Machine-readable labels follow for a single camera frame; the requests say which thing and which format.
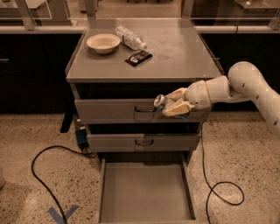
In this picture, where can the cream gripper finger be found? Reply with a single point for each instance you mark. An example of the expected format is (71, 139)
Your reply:
(177, 108)
(177, 94)

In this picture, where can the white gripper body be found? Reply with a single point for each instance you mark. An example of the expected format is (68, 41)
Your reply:
(197, 94)

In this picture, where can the redbull can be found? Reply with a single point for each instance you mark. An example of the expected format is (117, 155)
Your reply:
(160, 102)

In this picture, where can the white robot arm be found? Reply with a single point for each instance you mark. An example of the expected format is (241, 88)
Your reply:
(244, 82)

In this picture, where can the grey drawer cabinet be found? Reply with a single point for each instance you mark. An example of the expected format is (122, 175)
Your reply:
(179, 58)

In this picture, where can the middle grey drawer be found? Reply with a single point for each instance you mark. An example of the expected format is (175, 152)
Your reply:
(142, 142)

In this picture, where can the bottom grey open drawer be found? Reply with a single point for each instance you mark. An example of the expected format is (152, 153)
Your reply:
(144, 193)

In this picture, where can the top grey drawer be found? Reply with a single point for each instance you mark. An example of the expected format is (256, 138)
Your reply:
(107, 111)

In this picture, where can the black snack packet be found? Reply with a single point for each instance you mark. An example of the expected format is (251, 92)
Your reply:
(138, 57)

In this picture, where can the clear plastic water bottle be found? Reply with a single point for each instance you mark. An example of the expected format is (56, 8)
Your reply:
(130, 39)

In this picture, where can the white bowl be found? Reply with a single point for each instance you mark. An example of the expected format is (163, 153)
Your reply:
(103, 43)

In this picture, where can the blue power adapter box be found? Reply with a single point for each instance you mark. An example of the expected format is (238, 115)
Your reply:
(81, 138)

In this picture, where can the dark lab bench cabinets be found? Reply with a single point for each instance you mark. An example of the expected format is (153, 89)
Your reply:
(32, 66)

